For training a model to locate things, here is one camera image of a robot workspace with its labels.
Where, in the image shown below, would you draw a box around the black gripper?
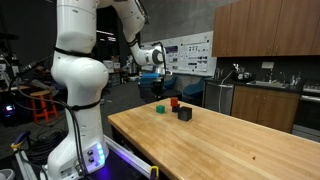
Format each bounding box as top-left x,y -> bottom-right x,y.
151,78 -> 167,100

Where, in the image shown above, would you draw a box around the black wooden block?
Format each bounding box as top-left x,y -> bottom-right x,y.
177,106 -> 193,123

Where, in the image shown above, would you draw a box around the wooden butcher block table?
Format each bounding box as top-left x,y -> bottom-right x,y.
107,97 -> 320,180

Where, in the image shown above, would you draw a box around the purple header poster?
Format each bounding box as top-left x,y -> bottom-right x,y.
165,45 -> 179,72

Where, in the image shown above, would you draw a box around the white text poster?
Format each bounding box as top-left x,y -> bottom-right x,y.
179,42 -> 211,73

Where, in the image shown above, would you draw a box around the stainless steel dishwasher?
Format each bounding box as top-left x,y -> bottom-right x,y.
203,80 -> 235,116

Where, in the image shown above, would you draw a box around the yellow bar clamp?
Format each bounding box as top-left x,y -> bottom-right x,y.
149,165 -> 160,180
9,141 -> 26,152

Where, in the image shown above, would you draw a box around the countertop coffee maker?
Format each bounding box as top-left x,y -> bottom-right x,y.
232,63 -> 254,83

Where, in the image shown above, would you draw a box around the brown lower sink cabinet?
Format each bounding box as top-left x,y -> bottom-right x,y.
230,85 -> 301,134

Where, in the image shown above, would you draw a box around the steel kitchen sink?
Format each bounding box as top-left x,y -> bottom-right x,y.
247,79 -> 290,90

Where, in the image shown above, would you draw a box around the orange legged wooden stool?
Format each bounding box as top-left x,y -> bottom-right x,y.
29,90 -> 60,124

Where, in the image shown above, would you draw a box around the black kitchen countertop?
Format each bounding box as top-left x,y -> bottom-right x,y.
203,77 -> 305,94

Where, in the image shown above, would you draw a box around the black computer with blue light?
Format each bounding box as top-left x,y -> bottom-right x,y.
1,103 -> 18,127

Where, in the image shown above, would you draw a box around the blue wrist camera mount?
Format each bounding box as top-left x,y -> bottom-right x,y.
139,72 -> 161,81

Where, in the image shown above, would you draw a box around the white hanging power cable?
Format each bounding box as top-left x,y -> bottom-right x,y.
218,69 -> 236,114

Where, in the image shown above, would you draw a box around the white wall whiteboard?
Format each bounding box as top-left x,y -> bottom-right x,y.
141,30 -> 218,77

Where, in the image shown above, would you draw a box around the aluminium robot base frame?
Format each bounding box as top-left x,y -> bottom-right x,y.
103,134 -> 158,180

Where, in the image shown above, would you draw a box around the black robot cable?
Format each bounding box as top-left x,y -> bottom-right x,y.
9,41 -> 168,176

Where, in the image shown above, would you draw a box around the white wall outlet plate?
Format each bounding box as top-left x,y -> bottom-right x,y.
261,61 -> 275,70

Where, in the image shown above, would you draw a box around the coiled black floor cables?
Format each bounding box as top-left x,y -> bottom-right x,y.
26,128 -> 68,165

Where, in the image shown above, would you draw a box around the brown upper wall cabinets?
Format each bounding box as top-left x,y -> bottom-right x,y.
211,0 -> 320,58

